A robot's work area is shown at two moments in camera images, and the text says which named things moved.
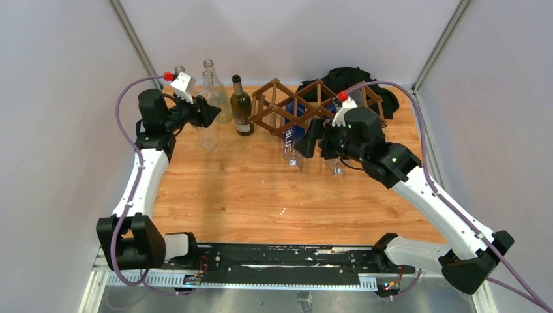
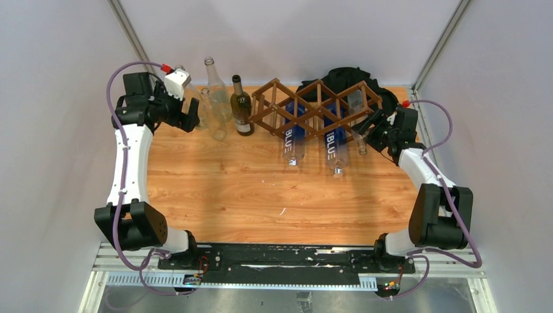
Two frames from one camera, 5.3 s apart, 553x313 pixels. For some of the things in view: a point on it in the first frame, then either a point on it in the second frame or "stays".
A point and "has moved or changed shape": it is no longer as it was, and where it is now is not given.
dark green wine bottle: (240, 105) stays
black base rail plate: (233, 263) stays
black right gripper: (318, 130) → (362, 126)
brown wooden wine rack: (276, 107) stays
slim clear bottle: (209, 137) has moved or changed shape
